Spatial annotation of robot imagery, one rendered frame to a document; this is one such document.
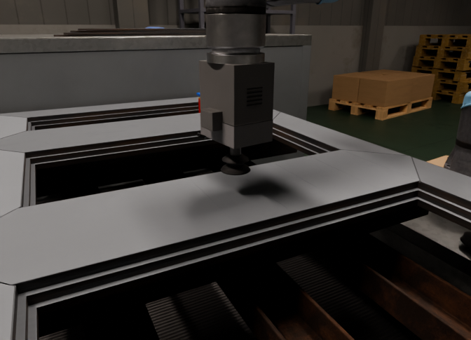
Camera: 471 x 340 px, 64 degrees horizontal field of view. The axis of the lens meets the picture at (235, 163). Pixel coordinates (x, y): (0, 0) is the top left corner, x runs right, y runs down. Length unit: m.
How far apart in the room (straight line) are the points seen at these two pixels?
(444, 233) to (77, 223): 0.70
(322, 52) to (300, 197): 5.09
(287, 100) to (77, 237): 1.21
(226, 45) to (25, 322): 0.35
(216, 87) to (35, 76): 0.85
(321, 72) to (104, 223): 5.25
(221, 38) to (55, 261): 0.31
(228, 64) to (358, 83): 4.71
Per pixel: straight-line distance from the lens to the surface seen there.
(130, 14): 4.02
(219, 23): 0.47
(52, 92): 1.27
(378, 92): 5.00
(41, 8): 4.01
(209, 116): 0.48
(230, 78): 0.46
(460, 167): 1.11
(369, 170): 0.68
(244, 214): 0.49
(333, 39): 5.74
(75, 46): 1.26
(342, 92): 5.29
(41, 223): 0.53
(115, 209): 0.53
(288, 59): 1.53
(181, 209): 0.51
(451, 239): 0.87
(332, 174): 0.64
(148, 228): 0.47
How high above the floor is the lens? 1.08
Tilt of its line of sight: 20 degrees down
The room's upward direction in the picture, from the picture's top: straight up
